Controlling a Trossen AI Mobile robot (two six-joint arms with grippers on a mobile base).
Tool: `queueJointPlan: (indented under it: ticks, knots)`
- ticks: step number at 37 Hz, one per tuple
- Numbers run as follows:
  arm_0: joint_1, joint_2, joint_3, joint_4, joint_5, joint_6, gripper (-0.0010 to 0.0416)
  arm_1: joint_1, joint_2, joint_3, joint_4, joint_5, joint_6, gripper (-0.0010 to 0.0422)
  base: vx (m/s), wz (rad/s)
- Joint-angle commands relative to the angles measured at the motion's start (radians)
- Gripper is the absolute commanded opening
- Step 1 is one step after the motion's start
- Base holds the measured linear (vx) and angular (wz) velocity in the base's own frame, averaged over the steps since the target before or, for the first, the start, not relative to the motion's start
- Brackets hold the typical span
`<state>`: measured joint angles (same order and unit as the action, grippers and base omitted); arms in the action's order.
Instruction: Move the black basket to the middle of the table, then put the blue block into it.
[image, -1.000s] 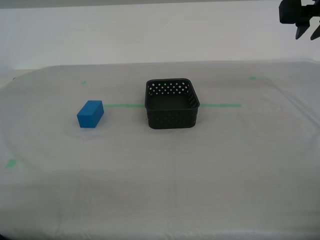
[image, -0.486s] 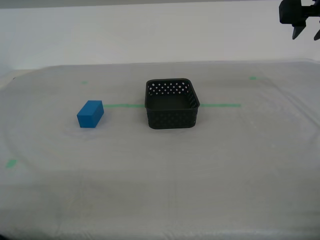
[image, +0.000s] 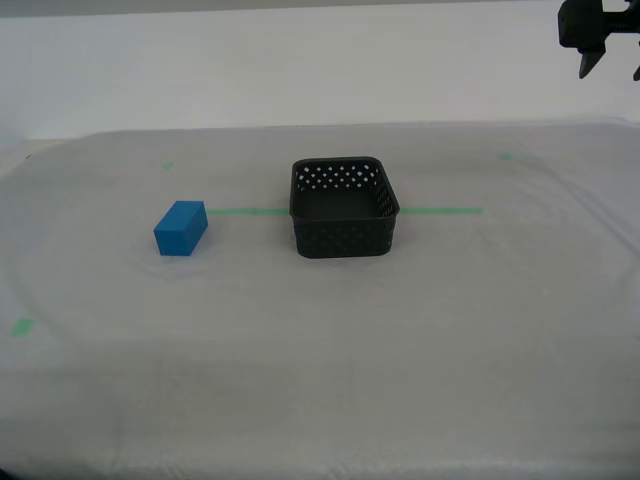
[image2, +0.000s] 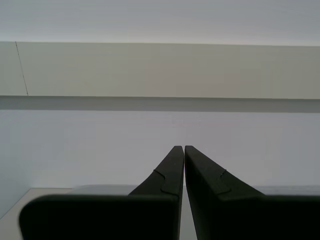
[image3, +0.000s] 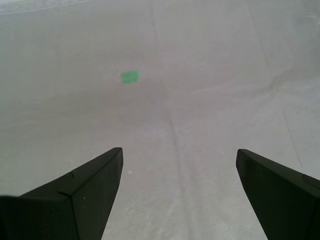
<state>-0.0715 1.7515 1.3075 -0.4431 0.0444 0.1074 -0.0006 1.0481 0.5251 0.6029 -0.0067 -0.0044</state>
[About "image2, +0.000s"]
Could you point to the beige wall panel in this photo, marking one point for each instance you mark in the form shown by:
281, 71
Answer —
160, 71

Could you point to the white table cloth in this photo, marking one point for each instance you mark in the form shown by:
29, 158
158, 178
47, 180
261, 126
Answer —
105, 190

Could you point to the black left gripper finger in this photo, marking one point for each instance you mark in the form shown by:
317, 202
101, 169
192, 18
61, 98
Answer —
105, 217
250, 217

